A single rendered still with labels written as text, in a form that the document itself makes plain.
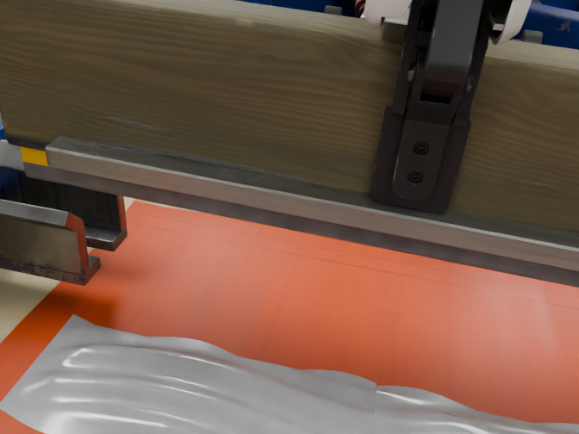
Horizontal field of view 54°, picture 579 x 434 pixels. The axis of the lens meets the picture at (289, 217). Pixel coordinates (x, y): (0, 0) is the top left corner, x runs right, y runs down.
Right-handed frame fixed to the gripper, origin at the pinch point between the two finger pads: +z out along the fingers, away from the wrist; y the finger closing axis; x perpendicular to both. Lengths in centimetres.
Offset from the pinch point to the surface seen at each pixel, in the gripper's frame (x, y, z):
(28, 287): -21.4, -0.9, 14.2
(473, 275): 6.2, -11.1, 13.8
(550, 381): 10.1, -2.4, 13.8
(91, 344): -14.8, 2.9, 13.5
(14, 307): -21.0, 1.0, 14.2
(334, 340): -2.2, -1.9, 14.0
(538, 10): 17, -75, 7
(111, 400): -12.2, 5.9, 13.7
